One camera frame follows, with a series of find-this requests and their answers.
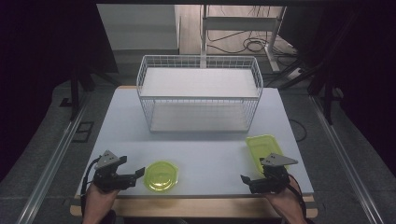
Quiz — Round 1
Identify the rectangular yellow plastic tray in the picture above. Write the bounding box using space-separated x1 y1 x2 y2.
245 133 290 174

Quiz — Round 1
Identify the person's right hand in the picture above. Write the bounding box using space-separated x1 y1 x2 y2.
263 186 308 224

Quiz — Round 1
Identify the white metal desk frame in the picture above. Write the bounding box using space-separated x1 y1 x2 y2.
200 4 288 73

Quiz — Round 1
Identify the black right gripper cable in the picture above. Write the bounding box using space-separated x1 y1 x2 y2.
288 174 308 217

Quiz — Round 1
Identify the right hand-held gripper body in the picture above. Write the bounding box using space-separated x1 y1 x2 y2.
248 152 299 194

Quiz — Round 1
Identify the tangle of black floor cables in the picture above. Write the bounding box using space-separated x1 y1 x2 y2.
206 28 297 58

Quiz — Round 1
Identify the black metal stand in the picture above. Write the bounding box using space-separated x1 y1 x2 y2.
278 6 345 126
68 60 120 123

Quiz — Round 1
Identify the white wire rack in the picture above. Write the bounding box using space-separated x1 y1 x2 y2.
135 54 264 134

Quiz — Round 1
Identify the aluminium floor rail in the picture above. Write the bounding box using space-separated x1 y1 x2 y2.
14 92 92 224
308 93 385 224

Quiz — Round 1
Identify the white cabinet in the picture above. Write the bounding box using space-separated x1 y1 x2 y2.
95 3 182 56

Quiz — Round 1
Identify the person's left hand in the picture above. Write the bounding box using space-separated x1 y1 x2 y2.
81 182 120 224

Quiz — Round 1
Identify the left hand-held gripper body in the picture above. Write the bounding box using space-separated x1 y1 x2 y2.
92 149 137 192

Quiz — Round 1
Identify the black looped floor cable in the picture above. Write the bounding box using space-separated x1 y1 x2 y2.
288 119 308 143

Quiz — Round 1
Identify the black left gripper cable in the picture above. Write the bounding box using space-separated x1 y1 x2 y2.
79 158 101 217

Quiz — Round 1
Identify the round yellow plastic bowl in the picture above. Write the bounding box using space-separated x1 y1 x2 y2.
143 160 179 193

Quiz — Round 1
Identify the black floor plate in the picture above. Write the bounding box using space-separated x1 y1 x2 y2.
72 120 95 144

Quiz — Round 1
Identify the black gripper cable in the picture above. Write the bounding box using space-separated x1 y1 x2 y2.
288 174 308 217
79 158 101 217

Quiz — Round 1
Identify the white power strip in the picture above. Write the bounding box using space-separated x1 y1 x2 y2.
285 66 304 81

